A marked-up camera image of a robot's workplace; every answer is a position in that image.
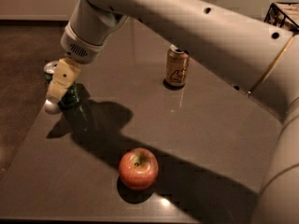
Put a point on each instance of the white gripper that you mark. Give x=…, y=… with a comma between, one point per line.
x=78, y=48

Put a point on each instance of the green soda can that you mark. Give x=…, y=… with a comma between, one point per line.
x=69, y=100

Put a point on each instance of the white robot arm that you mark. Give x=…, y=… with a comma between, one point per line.
x=259, y=58

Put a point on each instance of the orange soda can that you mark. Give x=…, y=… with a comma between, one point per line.
x=177, y=64

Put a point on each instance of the red apple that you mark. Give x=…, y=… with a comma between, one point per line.
x=138, y=169

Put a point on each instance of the black wire basket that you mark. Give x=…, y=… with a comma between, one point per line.
x=284, y=15

